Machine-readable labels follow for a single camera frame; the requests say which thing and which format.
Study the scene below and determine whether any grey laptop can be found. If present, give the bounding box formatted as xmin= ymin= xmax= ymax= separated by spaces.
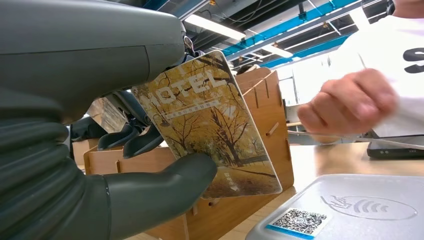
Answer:
xmin=365 ymin=134 xmax=424 ymax=161

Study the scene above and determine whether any grey card reader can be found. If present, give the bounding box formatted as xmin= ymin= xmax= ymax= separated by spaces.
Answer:
xmin=245 ymin=174 xmax=424 ymax=240

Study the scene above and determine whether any ceiling light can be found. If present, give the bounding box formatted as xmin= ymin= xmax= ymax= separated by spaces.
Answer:
xmin=261 ymin=44 xmax=294 ymax=59
xmin=184 ymin=13 xmax=247 ymax=41

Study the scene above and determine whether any person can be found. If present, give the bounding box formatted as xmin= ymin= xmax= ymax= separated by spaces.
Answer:
xmin=297 ymin=0 xmax=424 ymax=138

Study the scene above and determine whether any wooden card organizer box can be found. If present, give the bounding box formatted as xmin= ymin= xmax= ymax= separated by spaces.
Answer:
xmin=72 ymin=67 xmax=295 ymax=240

